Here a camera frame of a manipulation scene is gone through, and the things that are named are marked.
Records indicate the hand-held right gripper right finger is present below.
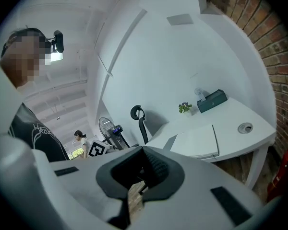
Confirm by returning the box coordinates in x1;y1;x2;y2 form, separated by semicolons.
143;147;185;202

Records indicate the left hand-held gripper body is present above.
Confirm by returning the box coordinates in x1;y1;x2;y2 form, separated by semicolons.
87;139;111;158

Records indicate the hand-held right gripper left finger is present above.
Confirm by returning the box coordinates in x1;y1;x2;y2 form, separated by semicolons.
96;147;144;200

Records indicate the black standing fan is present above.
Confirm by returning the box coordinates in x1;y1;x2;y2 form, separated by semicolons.
98;117;131;151

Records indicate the black office chair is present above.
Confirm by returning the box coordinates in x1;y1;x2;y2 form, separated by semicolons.
130;104;150;196

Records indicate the person's black printed shirt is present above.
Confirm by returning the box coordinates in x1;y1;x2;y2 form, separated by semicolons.
8;102;70;163

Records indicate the small purple flower plant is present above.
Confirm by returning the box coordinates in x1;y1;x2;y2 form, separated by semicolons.
178;101;193;116

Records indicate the white desk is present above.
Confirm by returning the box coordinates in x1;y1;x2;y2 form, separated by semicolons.
145;96;277;192

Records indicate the dark green box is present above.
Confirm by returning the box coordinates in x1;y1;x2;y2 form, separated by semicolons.
196;89;229;114

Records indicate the small white desk fan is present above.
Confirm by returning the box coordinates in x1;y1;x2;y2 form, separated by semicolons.
194;87;208;103

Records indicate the ceiling light panel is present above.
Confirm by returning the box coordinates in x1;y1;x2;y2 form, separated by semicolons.
49;52;63;62

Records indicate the person's head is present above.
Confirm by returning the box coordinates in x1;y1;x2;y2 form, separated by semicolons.
0;27;52;89

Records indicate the round desk cable grommet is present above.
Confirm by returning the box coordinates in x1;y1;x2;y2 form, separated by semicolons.
237;122;253;135

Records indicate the black head-mounted camera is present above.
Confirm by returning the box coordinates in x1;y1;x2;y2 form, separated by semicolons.
48;30;64;54

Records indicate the grey wall panel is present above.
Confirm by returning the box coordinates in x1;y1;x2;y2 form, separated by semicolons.
166;13;194;26

